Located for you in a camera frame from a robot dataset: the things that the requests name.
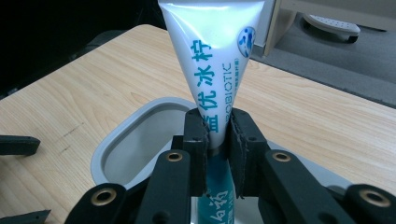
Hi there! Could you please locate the white and teal toothpaste tube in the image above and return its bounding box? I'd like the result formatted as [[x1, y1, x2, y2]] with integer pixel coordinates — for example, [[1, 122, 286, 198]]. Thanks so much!
[[157, 0, 266, 224]]

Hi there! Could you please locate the grey plastic container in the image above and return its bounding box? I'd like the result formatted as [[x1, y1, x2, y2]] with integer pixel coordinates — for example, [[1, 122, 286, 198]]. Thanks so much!
[[90, 96, 354, 224]]

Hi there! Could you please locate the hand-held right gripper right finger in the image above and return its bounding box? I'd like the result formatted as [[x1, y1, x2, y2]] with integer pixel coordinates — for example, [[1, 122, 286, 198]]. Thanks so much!
[[228, 107, 272, 200]]

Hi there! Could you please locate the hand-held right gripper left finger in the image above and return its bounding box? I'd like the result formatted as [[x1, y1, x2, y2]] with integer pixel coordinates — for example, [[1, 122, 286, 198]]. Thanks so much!
[[170, 106, 210, 198]]

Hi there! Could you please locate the grey remote control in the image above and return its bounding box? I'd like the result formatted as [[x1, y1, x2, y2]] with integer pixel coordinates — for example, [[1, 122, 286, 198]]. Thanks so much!
[[302, 13, 362, 44]]

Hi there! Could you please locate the white cabinet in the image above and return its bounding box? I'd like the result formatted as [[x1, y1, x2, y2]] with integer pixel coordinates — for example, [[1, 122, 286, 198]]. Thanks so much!
[[255, 0, 278, 58]]

